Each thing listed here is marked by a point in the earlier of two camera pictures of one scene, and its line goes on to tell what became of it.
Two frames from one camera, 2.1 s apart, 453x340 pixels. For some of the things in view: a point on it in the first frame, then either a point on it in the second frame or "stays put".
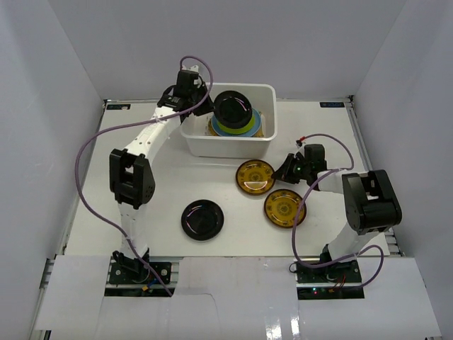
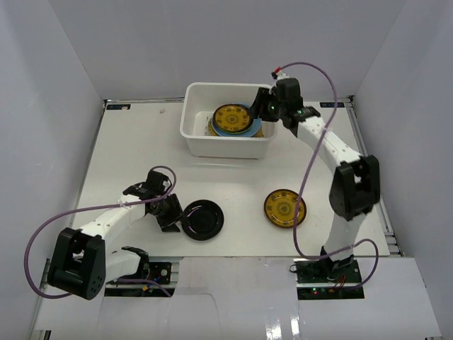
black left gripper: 202,103 to 169,215
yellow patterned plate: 281,208 stays put
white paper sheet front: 234,299 stays put
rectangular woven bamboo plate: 262,130 stays put
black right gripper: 284,173 to 263,96
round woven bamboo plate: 211,132 stays put
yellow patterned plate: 255,177 to 232,117
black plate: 202,220 stays put
